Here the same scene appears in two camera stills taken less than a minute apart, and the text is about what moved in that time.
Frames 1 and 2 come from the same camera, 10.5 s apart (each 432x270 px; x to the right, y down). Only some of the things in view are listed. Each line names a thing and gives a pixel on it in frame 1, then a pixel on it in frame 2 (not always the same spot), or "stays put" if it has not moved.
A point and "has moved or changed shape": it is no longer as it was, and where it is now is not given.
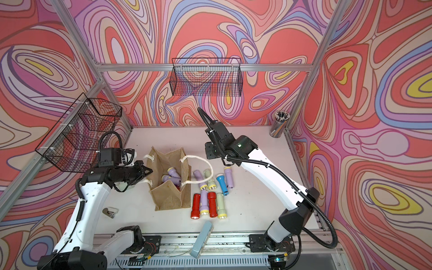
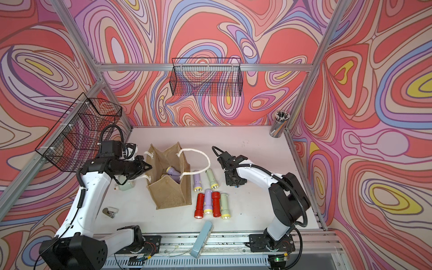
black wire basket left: [73, 144] stays put
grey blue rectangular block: [202, 239] stays put
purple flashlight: [172, 172] stays put
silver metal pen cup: [277, 127] stays put
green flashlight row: [221, 212] has moved or changed shape
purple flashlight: [175, 180] has moved or changed shape
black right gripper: [210, 154] -> [230, 183]
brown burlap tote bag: [167, 196] stays put
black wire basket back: [206, 77] stays put
